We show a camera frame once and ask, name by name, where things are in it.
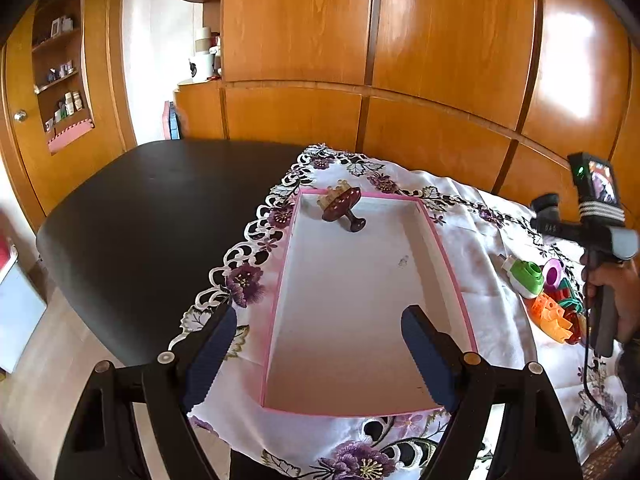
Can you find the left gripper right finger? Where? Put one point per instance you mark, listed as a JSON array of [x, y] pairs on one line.
[[460, 382]]

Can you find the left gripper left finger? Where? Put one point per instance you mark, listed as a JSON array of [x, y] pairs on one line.
[[178, 380]]

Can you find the green white plug-in device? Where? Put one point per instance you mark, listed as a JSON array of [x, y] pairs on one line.
[[525, 277]]

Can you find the person's right hand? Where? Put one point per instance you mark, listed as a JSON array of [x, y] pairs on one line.
[[624, 280]]

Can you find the magenta round strainer cup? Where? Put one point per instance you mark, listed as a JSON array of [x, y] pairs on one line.
[[553, 273]]

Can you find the teal plastic funnel stand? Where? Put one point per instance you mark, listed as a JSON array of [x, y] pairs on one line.
[[567, 298]]

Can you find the red plastic block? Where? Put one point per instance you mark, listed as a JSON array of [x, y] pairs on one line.
[[577, 326]]

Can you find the orange linked cubes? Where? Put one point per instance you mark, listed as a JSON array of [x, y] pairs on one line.
[[548, 315]]

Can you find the white floral embroidered tablecloth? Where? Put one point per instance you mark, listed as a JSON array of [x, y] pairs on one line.
[[477, 228]]

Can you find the pink white shallow tray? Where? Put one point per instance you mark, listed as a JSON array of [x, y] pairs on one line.
[[336, 347]]

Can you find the grey storage box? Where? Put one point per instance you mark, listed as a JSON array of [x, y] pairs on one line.
[[21, 308]]

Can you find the pink blue leaning board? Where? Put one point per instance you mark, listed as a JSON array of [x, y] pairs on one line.
[[171, 122]]

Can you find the silver door knob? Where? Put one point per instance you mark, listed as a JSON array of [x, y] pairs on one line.
[[20, 116]]

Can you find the wooden door with shelves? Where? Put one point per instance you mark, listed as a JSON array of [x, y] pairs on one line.
[[62, 65]]

